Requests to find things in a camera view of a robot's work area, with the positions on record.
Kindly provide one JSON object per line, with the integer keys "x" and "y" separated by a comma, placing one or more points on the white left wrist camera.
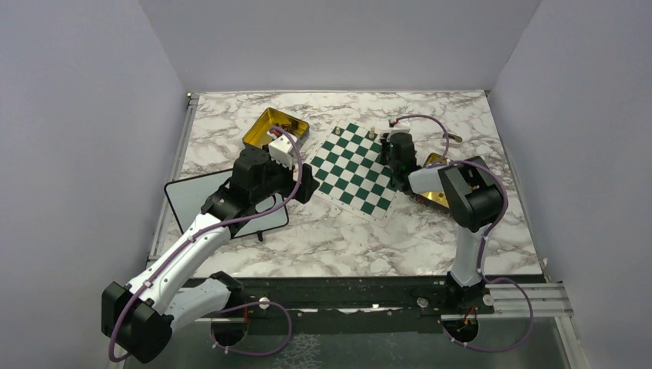
{"x": 282, "y": 147}

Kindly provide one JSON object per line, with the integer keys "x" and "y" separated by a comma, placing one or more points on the small whiteboard with stand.
{"x": 187, "y": 196}

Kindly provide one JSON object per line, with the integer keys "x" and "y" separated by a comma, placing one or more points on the green white chess board mat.
{"x": 354, "y": 185}

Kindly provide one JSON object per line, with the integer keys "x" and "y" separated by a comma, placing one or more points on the aluminium rail right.
{"x": 508, "y": 302}

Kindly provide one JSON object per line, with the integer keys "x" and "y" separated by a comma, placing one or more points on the beige stapler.
{"x": 456, "y": 138}

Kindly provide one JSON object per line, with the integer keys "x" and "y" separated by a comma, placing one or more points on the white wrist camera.
{"x": 282, "y": 147}
{"x": 396, "y": 126}

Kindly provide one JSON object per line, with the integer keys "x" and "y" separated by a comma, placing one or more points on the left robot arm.
{"x": 140, "y": 316}

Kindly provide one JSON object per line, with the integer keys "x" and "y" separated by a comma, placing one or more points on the gold tin with dark pieces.
{"x": 272, "y": 119}

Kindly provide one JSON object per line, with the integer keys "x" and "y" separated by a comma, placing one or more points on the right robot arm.
{"x": 475, "y": 199}

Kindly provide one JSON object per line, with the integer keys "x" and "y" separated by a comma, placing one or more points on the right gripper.
{"x": 384, "y": 144}

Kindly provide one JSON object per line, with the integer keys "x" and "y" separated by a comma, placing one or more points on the gold tin with light pieces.
{"x": 435, "y": 200}

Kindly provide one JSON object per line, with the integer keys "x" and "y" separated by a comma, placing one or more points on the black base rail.
{"x": 349, "y": 305}

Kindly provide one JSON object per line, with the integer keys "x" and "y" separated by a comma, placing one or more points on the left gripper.
{"x": 308, "y": 184}

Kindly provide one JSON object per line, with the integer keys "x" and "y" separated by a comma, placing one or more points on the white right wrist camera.
{"x": 396, "y": 126}

